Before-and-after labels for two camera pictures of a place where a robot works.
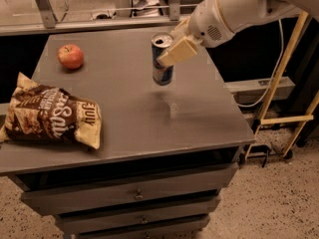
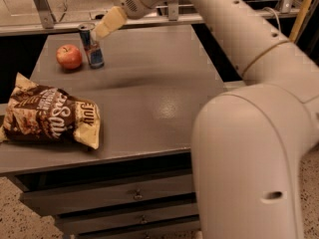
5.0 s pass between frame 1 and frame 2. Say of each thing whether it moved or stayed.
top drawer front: stayed
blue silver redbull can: moved
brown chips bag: stayed
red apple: stayed
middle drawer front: stayed
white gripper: moved
